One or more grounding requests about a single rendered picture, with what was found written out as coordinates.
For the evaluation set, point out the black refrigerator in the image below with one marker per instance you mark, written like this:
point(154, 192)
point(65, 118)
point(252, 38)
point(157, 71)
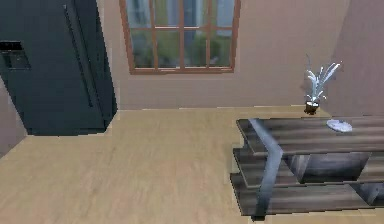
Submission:
point(50, 83)

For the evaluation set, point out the brown framed window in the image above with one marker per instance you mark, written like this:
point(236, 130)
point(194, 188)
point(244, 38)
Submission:
point(181, 35)

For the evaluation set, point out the white plant in brown pot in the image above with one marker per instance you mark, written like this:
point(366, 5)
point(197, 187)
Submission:
point(316, 86)

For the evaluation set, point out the dark wooden shelf table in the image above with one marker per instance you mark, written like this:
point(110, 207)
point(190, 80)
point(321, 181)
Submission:
point(300, 136)

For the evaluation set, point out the white plate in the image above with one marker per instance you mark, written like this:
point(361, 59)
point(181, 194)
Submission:
point(339, 125)

